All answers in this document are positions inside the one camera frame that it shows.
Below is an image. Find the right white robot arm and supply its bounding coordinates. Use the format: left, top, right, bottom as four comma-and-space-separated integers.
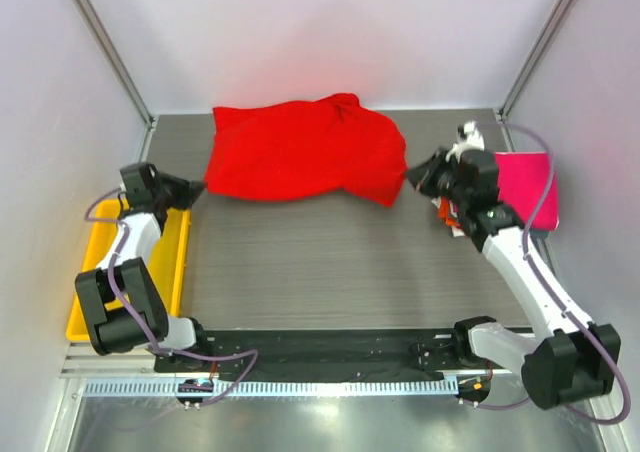
406, 148, 622, 410

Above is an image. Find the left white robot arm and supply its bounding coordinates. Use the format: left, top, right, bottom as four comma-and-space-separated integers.
75, 162, 212, 372

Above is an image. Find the left aluminium frame post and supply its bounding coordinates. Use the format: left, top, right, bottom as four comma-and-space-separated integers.
57, 0, 156, 128

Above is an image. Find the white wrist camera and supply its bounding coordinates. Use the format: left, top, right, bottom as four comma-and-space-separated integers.
445, 121, 485, 161
119, 166, 132, 201

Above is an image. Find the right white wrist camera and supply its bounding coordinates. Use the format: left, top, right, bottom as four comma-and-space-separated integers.
445, 121, 485, 161

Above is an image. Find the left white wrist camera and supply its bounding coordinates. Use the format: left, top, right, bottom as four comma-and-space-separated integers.
119, 166, 132, 201

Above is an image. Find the red t shirt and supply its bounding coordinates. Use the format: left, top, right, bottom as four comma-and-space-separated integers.
204, 93, 407, 207

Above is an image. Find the aluminium frame post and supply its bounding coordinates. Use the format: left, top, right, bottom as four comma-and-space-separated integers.
496, 0, 577, 120
57, 0, 156, 128

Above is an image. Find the folded pink t shirt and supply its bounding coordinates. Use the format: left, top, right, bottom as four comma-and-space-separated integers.
495, 152, 559, 232

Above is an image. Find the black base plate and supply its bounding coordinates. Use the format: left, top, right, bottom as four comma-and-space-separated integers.
154, 327, 501, 376

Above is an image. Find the folded white t shirt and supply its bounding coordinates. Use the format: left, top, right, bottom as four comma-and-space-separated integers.
431, 198, 464, 238

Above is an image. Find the right aluminium frame post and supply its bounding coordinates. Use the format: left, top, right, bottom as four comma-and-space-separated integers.
496, 0, 577, 120

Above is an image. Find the slotted white cable duct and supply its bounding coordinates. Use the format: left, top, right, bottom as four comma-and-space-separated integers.
83, 377, 458, 400

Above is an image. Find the folded orange t shirt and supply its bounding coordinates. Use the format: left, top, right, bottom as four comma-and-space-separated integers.
438, 198, 458, 228

